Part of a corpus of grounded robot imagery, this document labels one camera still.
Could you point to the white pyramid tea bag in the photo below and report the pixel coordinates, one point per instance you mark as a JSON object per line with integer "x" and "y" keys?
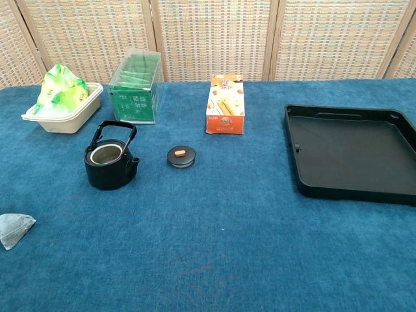
{"x": 13, "y": 229}

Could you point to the clear box of green tea packets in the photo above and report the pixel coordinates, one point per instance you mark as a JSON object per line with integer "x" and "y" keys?
{"x": 133, "y": 104}

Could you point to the black cast iron teapot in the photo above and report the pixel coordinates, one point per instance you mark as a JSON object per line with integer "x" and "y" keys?
{"x": 107, "y": 177}

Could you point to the black lid with orange knob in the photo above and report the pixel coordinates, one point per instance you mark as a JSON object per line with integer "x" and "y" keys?
{"x": 180, "y": 159}

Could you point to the orange biscuit box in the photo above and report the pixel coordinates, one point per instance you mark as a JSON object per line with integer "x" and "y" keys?
{"x": 225, "y": 123}

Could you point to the blue table cloth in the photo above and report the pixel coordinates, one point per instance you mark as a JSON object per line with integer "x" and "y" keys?
{"x": 208, "y": 243}

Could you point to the woven folding screen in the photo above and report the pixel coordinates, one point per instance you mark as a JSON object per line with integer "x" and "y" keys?
{"x": 211, "y": 39}

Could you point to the black square tray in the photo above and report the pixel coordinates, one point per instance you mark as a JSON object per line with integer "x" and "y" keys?
{"x": 351, "y": 152}

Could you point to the beige plastic food container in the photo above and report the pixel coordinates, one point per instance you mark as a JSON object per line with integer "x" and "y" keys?
{"x": 65, "y": 125}

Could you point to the green snack packets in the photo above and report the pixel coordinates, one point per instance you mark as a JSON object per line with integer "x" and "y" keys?
{"x": 61, "y": 87}

